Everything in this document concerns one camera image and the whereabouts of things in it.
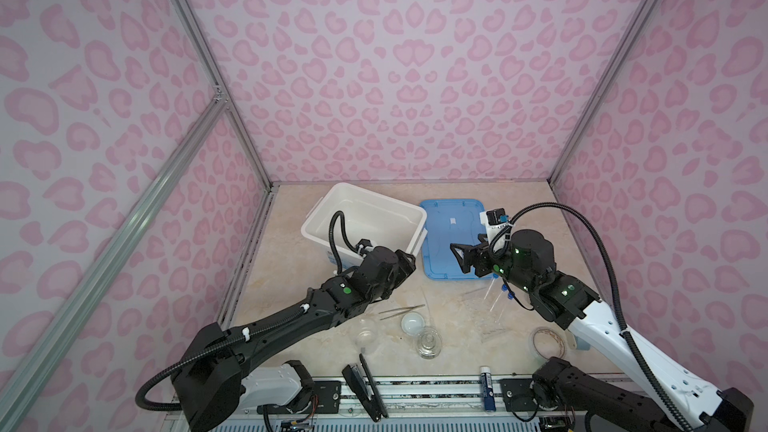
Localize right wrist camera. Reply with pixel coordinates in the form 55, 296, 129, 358
479, 208, 509, 242

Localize black stapler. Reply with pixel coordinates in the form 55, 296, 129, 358
342, 353, 389, 423

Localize small white round dish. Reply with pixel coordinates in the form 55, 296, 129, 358
400, 312, 426, 337

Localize clear acrylic test tube rack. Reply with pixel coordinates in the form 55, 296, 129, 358
464, 304, 511, 343

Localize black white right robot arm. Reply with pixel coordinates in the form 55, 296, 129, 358
450, 229, 754, 431

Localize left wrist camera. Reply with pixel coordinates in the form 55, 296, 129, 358
355, 238, 375, 257

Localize white plastic storage bin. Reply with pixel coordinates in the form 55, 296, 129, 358
301, 183, 428, 264

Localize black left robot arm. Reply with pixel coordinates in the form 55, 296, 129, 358
135, 246, 416, 431

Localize metal tweezers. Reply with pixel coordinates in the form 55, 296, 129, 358
379, 304, 424, 320

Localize blue plastic bin lid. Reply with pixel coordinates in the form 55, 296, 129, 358
420, 199, 485, 282

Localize clear glass flask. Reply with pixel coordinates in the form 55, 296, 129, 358
415, 327, 443, 360

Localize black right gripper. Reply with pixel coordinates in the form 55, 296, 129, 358
448, 233, 537, 294

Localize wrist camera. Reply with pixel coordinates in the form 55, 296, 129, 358
355, 238, 375, 257
479, 208, 509, 242

